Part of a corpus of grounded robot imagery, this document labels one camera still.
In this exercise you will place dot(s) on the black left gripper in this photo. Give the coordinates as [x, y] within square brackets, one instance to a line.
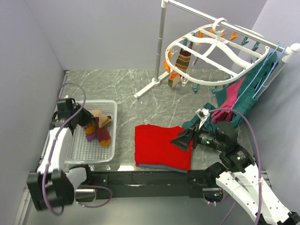
[88, 117]

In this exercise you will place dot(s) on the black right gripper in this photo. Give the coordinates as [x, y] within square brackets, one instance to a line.
[182, 141]

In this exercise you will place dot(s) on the maroon purple striped sock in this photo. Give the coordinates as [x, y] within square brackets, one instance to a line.
[103, 135]
[90, 132]

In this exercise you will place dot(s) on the beige striped sock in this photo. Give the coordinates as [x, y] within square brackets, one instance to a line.
[103, 119]
[182, 64]

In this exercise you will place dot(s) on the white round clip hanger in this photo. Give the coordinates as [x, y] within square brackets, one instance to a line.
[215, 51]

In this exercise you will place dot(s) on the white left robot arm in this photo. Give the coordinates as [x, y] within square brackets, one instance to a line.
[50, 186]

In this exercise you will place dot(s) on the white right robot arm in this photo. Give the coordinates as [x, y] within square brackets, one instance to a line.
[237, 174]

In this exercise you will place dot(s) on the red folded cloth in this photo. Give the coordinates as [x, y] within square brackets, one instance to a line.
[153, 148]

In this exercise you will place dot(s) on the white plastic basket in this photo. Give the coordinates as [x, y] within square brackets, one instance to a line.
[89, 146]

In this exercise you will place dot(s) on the pink magenta garment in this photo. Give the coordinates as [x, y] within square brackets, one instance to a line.
[231, 97]

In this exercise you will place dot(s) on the teal green garment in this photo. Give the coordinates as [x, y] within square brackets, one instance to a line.
[221, 97]

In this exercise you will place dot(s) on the white clothes rack stand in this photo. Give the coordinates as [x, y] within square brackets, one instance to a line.
[291, 51]

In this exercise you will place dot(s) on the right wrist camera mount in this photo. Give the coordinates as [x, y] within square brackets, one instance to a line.
[203, 115]

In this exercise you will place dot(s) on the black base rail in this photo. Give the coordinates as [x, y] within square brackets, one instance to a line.
[193, 184]

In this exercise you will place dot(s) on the blue wire hanger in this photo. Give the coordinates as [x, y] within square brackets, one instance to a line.
[255, 79]

